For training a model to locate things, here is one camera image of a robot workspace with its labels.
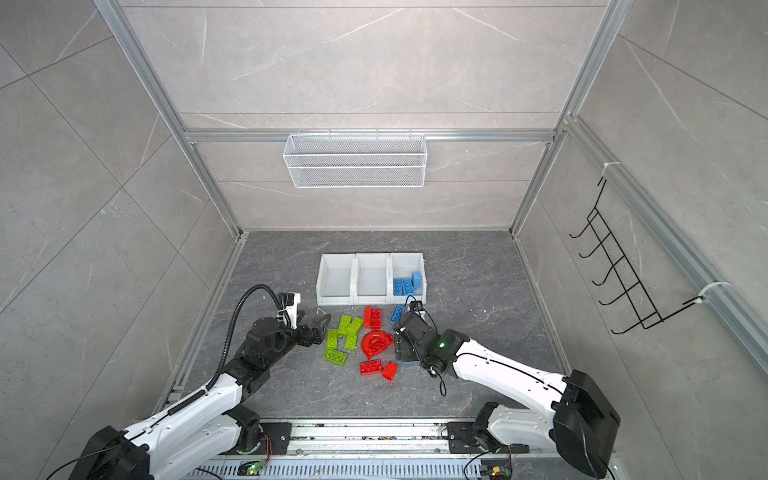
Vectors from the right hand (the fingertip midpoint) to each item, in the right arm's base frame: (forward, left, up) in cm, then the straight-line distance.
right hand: (407, 338), depth 82 cm
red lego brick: (-6, +11, -7) cm, 14 cm away
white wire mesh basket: (+55, +15, +22) cm, 61 cm away
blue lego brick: (+20, -2, -4) cm, 20 cm away
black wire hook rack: (-1, -50, +22) cm, 55 cm away
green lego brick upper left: (+9, +19, -6) cm, 22 cm away
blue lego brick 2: (+22, -4, -4) cm, 23 cm away
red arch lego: (+2, +10, -8) cm, 13 cm away
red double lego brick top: (+9, +10, -6) cm, 15 cm away
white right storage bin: (+31, 0, -7) cm, 32 cm away
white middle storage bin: (+25, +11, -7) cm, 28 cm away
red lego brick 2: (-7, +5, -7) cm, 11 cm away
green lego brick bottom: (-2, +21, -7) cm, 22 cm away
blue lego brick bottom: (-4, -1, -8) cm, 9 cm away
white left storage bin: (+26, +24, -7) cm, 35 cm away
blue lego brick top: (+12, +2, -7) cm, 14 cm away
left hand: (+7, +25, +6) cm, 27 cm away
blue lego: (+21, +2, -5) cm, 21 cm away
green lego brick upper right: (+5, +17, -6) cm, 18 cm away
